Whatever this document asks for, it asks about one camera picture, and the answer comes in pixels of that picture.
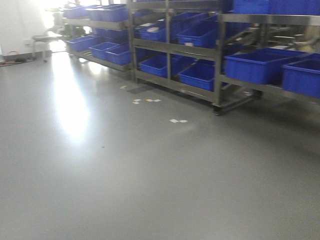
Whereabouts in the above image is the blue bin middle lower right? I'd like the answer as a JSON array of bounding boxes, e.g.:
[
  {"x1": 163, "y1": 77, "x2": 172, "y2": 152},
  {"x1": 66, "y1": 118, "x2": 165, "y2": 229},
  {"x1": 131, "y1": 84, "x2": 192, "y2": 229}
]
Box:
[{"x1": 179, "y1": 63, "x2": 215, "y2": 92}]

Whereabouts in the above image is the blue bin left lower near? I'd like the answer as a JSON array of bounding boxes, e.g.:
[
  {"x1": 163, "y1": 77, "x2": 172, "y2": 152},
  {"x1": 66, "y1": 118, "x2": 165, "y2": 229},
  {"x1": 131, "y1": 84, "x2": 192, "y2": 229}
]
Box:
[{"x1": 104, "y1": 44, "x2": 133, "y2": 66}]

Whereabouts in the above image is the middle steel flow rack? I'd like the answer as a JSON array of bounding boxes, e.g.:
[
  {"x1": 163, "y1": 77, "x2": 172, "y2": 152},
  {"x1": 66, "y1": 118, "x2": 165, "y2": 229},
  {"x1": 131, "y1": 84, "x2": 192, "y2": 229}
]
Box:
[{"x1": 127, "y1": 0, "x2": 263, "y2": 116}]

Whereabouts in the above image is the near right steel rack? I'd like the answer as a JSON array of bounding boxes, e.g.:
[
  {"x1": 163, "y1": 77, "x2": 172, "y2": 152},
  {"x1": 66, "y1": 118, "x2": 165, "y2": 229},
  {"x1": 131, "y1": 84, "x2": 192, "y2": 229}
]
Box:
[{"x1": 213, "y1": 14, "x2": 320, "y2": 108}]

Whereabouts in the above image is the blue bin middle upper left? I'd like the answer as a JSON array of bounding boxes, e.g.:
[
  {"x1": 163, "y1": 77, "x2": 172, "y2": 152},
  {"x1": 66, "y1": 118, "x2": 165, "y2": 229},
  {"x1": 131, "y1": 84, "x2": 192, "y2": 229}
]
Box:
[{"x1": 138, "y1": 21, "x2": 183, "y2": 42}]

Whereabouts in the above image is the blue bin middle upper right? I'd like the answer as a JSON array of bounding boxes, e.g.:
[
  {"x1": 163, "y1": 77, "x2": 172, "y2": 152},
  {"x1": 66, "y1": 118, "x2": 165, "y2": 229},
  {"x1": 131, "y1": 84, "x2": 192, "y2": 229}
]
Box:
[{"x1": 176, "y1": 23, "x2": 219, "y2": 48}]

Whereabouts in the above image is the far left steel rack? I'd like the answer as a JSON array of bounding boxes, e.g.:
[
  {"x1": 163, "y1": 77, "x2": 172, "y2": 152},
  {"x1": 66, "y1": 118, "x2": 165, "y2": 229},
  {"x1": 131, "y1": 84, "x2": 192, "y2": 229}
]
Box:
[{"x1": 62, "y1": 17, "x2": 133, "y2": 72}]

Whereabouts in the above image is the blue bin left lower far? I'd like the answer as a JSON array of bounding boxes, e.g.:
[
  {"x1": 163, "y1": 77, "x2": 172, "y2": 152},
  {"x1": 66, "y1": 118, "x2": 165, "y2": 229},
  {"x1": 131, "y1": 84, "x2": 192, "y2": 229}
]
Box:
[{"x1": 66, "y1": 35, "x2": 103, "y2": 52}]

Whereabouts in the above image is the large blue bin near right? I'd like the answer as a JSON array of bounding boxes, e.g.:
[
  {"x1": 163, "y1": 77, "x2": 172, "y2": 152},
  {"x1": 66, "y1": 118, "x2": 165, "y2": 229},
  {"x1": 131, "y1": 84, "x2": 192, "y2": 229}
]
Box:
[{"x1": 224, "y1": 48, "x2": 308, "y2": 85}]

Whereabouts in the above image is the blue bin left top near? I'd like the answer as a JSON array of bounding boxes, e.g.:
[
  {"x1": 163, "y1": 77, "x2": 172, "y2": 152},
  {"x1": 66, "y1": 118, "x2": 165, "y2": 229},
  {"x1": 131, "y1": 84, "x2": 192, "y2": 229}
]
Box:
[{"x1": 85, "y1": 4, "x2": 129, "y2": 22}]

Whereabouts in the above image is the blue bin left top far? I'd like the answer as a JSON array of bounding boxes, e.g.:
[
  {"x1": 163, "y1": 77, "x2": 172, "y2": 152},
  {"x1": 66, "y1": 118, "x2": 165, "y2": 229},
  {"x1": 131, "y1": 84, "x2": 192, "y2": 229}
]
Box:
[{"x1": 63, "y1": 4, "x2": 98, "y2": 19}]

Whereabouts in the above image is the small metal table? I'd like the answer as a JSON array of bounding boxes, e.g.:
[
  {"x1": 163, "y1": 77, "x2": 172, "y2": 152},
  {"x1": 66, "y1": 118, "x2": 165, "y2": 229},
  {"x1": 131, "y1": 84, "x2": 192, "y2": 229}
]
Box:
[{"x1": 32, "y1": 34, "x2": 63, "y2": 60}]

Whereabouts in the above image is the blue bin far right edge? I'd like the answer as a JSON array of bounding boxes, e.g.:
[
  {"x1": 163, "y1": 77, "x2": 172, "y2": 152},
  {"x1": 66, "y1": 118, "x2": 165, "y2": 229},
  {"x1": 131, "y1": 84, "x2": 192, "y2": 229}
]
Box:
[{"x1": 282, "y1": 59, "x2": 320, "y2": 98}]

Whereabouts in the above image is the blue bin top right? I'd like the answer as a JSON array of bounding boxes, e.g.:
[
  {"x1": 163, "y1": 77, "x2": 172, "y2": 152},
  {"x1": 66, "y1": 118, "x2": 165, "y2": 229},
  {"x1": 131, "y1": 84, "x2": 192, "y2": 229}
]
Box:
[{"x1": 233, "y1": 0, "x2": 320, "y2": 16}]

